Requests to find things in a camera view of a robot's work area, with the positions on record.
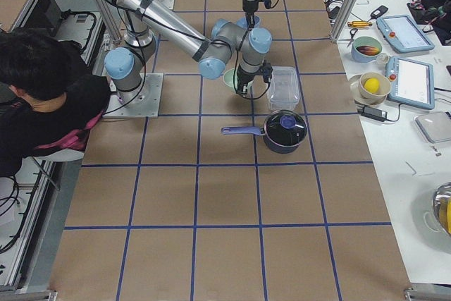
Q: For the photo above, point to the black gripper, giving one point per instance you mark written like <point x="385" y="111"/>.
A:
<point x="243" y="78"/>
<point x="249" y="6"/>

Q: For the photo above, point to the green bowl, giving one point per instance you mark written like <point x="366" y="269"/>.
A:
<point x="230" y="79"/>

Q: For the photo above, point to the beige plate under bowl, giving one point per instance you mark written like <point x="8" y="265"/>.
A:
<point x="353" y="82"/>

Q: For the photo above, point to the blue bowl with fruit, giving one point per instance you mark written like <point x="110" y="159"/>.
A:
<point x="365" y="49"/>

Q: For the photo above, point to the beige bowl with lemon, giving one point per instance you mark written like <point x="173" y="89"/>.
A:
<point x="384" y="90"/>

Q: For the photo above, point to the steel mixing bowl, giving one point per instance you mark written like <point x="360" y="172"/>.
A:
<point x="438" y="218"/>

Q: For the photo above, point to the clear plastic food container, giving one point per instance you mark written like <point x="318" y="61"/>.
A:
<point x="284" y="91"/>

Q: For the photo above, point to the dark blue saucepan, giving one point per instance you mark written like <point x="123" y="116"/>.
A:
<point x="283" y="131"/>

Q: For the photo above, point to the scissors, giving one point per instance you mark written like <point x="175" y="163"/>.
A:
<point x="353" y="32"/>

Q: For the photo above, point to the yellow lemon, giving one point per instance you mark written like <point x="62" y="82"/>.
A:
<point x="372" y="85"/>

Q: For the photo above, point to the black power adapter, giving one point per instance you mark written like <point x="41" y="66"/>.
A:
<point x="372" y="113"/>

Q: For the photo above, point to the far teach pendant tablet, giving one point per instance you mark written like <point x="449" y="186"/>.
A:
<point x="403" y="34"/>

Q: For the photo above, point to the teach pendant tablet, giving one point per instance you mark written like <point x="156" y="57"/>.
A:
<point x="403" y="34"/>
<point x="412" y="82"/>

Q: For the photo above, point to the near teach pendant tablet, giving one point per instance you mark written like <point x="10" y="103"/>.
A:
<point x="412" y="82"/>

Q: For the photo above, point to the person in black clothes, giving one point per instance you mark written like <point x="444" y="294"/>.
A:
<point x="58" y="100"/>

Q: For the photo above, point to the grey digital scale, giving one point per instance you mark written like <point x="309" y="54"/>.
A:
<point x="434" y="126"/>

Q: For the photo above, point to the orange handled tool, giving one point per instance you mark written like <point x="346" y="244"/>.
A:
<point x="359" y="24"/>

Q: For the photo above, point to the aluminium frame post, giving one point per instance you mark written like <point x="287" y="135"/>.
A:
<point x="350" y="1"/>

